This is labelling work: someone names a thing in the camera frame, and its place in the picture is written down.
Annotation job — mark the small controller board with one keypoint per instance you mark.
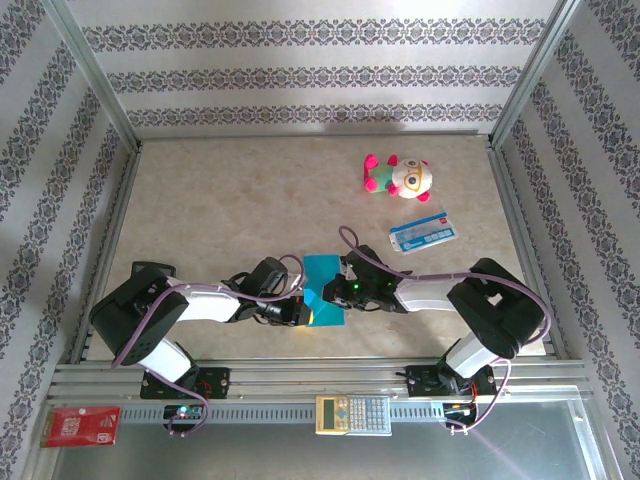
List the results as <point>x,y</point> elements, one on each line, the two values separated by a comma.
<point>192,411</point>
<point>457,410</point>

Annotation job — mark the blue square paper sheet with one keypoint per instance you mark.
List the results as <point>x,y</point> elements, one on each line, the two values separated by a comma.
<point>320,270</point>

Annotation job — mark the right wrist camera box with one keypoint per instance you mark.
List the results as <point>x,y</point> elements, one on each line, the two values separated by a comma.
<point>367,264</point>

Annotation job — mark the aluminium corner post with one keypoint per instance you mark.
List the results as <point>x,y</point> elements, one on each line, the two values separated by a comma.
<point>96,75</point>
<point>530,75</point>

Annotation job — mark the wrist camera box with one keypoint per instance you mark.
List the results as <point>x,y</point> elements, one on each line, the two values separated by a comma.
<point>367,264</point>
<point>268,275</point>

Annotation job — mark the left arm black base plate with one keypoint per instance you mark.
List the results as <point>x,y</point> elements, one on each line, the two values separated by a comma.
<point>220,382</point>

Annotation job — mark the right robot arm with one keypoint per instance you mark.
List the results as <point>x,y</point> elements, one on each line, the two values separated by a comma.
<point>495,305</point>

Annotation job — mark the aluminium side rail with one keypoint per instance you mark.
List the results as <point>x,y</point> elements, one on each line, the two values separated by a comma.
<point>119,200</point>
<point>511,200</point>

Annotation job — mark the steel sheet shelf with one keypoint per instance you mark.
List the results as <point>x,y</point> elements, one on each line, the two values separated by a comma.
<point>250,455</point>

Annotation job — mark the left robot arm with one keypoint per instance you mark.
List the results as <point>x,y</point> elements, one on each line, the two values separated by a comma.
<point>130,325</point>

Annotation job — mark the aluminium back rail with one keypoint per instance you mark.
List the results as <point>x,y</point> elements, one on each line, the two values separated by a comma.
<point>310,135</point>

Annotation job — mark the red flat packet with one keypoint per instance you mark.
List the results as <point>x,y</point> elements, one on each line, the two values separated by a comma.
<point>80,427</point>

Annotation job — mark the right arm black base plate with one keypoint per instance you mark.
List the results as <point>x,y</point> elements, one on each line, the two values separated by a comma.
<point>420,382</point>

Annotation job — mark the blue white tissue pack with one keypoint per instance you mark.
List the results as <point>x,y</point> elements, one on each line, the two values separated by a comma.
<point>425,234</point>

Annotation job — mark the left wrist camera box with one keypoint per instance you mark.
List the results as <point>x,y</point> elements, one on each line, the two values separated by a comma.
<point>268,275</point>

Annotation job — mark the beige scientific calculator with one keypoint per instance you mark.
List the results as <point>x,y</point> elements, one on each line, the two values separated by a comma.
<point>350,415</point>

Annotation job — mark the pink white plush toy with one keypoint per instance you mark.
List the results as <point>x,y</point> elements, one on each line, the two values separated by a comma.
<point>410,180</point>

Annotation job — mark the aluminium front rail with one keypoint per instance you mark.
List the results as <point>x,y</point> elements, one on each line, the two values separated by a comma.
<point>310,380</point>

